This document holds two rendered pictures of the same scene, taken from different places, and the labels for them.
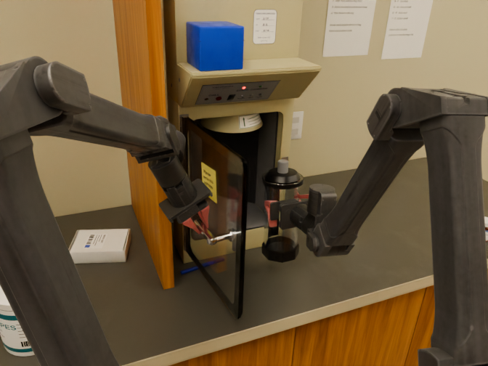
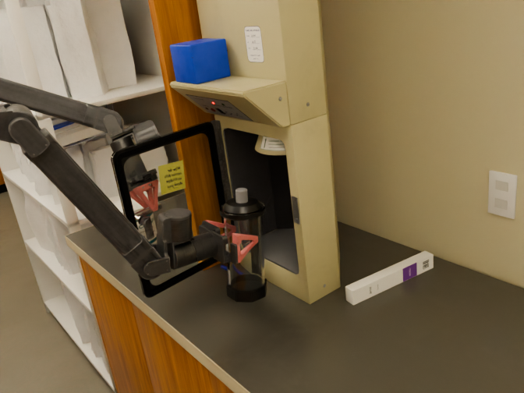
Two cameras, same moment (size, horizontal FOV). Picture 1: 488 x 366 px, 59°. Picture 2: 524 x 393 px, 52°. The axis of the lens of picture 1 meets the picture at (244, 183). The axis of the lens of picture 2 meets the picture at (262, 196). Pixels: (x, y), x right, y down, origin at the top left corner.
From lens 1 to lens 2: 1.50 m
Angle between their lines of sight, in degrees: 71
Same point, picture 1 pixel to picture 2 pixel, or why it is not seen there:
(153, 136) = (79, 117)
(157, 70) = (165, 76)
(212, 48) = (177, 62)
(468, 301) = not seen: outside the picture
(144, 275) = not seen: hidden behind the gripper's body
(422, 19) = not seen: outside the picture
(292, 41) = (277, 61)
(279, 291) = (218, 322)
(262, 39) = (254, 57)
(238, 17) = (235, 33)
